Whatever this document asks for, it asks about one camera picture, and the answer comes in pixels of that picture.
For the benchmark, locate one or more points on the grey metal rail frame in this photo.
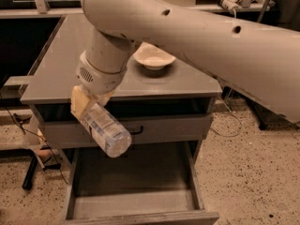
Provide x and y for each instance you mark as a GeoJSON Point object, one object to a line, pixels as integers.
{"type": "Point", "coordinates": [40, 3]}

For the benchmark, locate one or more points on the white paper bowl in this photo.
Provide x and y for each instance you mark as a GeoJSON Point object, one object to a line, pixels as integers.
{"type": "Point", "coordinates": [153, 58]}

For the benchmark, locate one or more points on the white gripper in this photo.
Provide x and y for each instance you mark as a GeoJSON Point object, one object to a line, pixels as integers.
{"type": "Point", "coordinates": [99, 79]}

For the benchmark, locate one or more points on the grey drawer cabinet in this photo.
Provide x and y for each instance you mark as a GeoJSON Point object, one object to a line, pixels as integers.
{"type": "Point", "coordinates": [175, 90]}

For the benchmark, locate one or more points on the black drawer handle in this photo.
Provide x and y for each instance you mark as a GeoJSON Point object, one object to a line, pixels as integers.
{"type": "Point", "coordinates": [137, 131]}

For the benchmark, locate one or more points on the clear blue-label plastic bottle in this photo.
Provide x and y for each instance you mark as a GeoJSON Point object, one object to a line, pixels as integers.
{"type": "Point", "coordinates": [106, 131]}

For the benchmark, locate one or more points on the black stand leg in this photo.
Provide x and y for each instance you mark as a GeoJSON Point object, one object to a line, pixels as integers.
{"type": "Point", "coordinates": [39, 157]}

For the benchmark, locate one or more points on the open grey lower drawer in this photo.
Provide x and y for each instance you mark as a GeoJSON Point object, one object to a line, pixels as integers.
{"type": "Point", "coordinates": [151, 184]}

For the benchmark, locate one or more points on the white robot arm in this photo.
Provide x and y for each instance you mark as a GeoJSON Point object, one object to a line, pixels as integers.
{"type": "Point", "coordinates": [259, 61]}

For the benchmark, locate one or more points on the closed grey upper drawer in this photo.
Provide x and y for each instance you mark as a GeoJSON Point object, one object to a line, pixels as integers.
{"type": "Point", "coordinates": [156, 129]}

